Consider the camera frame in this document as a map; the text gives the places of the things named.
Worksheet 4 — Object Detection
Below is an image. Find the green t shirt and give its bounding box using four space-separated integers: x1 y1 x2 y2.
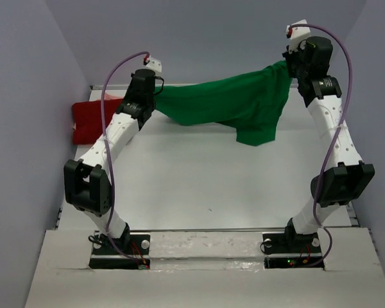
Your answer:
155 61 292 146

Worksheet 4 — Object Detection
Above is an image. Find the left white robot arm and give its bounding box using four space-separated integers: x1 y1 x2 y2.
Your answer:
64 69 157 253

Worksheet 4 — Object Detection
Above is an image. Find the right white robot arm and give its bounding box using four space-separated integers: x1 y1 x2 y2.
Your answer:
282 35 375 252

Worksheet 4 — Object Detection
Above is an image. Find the pink folded t shirt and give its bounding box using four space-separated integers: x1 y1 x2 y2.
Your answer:
104 93 124 100

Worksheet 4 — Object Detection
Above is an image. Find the red folded t shirt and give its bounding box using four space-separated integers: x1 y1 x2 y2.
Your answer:
71 98 126 146

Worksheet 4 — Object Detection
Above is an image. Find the aluminium table rail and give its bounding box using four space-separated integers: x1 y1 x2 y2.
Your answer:
89 83 212 91

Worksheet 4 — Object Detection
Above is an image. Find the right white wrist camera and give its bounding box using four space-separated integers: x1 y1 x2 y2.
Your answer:
286 19 311 53

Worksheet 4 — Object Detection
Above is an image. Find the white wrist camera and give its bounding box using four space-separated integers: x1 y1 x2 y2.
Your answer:
144 56 162 73
286 19 311 53

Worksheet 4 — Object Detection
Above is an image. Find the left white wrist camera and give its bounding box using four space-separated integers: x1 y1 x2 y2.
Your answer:
144 56 162 73

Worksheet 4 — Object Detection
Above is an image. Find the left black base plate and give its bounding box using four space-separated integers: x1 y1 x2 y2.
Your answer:
88 232 151 270

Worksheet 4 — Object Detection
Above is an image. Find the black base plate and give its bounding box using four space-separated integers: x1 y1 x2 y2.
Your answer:
88 232 151 270
260 233 324 270

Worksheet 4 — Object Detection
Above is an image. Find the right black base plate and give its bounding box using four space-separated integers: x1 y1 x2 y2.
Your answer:
260 233 324 270

